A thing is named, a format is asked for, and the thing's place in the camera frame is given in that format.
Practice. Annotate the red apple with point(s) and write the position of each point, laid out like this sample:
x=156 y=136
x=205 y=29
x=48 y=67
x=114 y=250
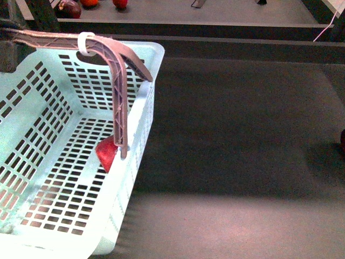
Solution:
x=106 y=151

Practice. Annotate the light blue plastic basket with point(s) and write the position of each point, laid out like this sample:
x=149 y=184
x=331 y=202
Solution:
x=56 y=199

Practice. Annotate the red fruit on shelf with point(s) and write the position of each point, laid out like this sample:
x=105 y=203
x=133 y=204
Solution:
x=120 y=4

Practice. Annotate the orange fruit on shelf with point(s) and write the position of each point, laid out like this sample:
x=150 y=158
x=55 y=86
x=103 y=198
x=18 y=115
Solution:
x=89 y=3

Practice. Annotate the black stand foot right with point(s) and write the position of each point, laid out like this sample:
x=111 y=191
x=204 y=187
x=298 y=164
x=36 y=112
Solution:
x=261 y=2

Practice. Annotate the grey shelf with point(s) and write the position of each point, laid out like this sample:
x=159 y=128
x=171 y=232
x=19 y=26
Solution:
x=273 y=13

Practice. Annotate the dark purple fruit on shelf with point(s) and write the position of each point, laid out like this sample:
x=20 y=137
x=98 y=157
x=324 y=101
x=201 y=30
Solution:
x=69 y=9

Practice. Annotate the dark red fruit right edge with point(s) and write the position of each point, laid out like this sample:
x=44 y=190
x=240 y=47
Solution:
x=342 y=140

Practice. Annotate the brown basket handle rear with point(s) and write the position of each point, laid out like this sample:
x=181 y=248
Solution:
x=129 y=57

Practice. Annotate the brown basket handle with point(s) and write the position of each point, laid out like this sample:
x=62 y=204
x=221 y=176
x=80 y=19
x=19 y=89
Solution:
x=114 y=60
x=129 y=57

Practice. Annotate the brown basket handle front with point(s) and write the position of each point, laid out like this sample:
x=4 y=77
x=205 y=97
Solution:
x=114 y=60

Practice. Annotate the white tape on handles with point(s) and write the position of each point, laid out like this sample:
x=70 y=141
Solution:
x=81 y=42

